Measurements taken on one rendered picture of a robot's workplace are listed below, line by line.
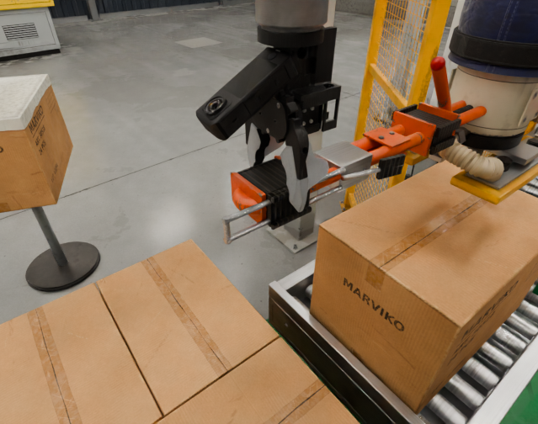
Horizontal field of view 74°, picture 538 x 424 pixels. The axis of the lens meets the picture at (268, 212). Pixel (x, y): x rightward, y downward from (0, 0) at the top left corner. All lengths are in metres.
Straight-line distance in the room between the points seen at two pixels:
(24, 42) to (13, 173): 6.03
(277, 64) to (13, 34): 7.37
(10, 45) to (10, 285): 5.67
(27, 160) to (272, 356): 1.23
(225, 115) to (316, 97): 0.11
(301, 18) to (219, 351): 0.99
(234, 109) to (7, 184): 1.53
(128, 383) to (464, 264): 0.95
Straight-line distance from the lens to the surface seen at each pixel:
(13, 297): 2.44
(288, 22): 0.39
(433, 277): 0.89
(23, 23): 7.70
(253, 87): 0.38
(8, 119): 1.69
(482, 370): 1.30
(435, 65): 0.68
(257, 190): 0.45
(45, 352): 1.36
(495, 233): 1.09
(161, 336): 1.25
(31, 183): 1.81
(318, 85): 0.45
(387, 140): 0.63
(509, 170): 0.91
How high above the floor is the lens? 1.54
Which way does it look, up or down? 37 degrees down
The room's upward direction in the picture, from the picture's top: straight up
